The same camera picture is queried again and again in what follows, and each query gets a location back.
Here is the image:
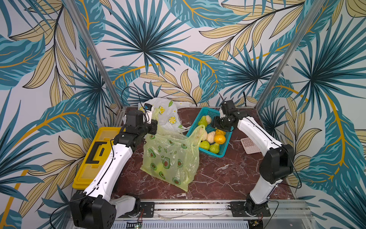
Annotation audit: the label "white pear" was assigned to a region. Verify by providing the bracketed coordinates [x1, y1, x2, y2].
[206, 131, 216, 144]

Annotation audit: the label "green avocado print plastic bag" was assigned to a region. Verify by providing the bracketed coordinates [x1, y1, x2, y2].
[141, 125, 205, 192]

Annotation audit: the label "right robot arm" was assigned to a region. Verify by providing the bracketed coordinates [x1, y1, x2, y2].
[212, 100, 295, 217]

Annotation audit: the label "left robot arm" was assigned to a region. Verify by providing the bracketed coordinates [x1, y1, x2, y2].
[69, 105, 158, 229]

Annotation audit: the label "white lemon print plastic bags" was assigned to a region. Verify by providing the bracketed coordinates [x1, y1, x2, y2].
[144, 98, 191, 133]

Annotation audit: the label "teal plastic basket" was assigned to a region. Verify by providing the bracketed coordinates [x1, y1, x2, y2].
[185, 107, 234, 158]

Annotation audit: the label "yellow plastic toolbox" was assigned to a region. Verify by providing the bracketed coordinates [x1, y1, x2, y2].
[72, 127, 121, 190]

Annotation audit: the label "white calculator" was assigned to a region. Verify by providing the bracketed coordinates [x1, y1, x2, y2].
[240, 137, 261, 155]

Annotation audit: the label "left metal corner post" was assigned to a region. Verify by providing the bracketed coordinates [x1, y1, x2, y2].
[64, 0, 124, 111]

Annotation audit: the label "metal corner post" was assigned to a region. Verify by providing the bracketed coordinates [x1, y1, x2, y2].
[255, 1, 326, 111]
[64, 0, 124, 111]

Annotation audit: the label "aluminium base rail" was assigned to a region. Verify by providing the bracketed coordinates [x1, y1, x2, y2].
[112, 199, 318, 229]

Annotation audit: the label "right metal corner post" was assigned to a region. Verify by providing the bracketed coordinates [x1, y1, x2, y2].
[255, 1, 326, 111]

